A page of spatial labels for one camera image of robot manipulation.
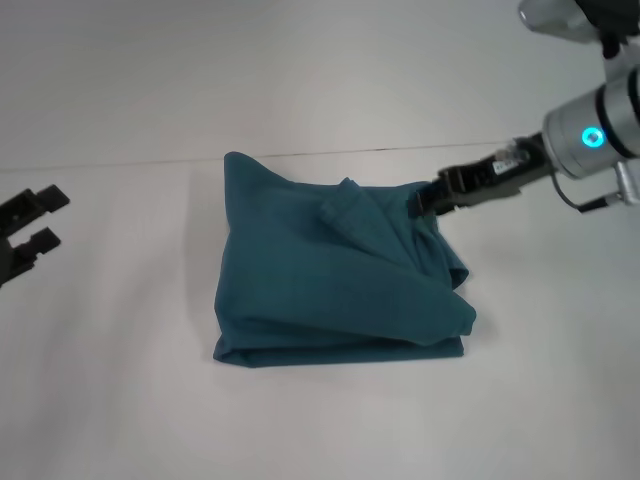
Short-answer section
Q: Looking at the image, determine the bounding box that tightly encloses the right arm cable with plug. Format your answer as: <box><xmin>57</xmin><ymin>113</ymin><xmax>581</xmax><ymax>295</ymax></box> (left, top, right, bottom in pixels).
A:
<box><xmin>552</xmin><ymin>159</ymin><xmax>640</xmax><ymax>215</ymax></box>

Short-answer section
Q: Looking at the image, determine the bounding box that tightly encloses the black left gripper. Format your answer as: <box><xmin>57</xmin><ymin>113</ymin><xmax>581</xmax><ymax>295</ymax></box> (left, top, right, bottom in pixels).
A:
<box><xmin>0</xmin><ymin>184</ymin><xmax>71</xmax><ymax>290</ymax></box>

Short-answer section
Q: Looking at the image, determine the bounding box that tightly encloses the blue t-shirt with pink print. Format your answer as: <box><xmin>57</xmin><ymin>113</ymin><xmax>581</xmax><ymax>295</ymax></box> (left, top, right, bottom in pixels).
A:
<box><xmin>212</xmin><ymin>151</ymin><xmax>476</xmax><ymax>370</ymax></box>

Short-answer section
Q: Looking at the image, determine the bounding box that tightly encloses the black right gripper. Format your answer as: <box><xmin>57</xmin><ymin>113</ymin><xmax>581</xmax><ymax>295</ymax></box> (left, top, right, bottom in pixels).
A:
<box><xmin>405</xmin><ymin>132</ymin><xmax>554</xmax><ymax>220</ymax></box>

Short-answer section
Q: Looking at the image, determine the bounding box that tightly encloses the silver camera box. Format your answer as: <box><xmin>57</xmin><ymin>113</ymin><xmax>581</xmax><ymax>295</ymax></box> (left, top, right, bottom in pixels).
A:
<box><xmin>517</xmin><ymin>0</ymin><xmax>640</xmax><ymax>49</ymax></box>

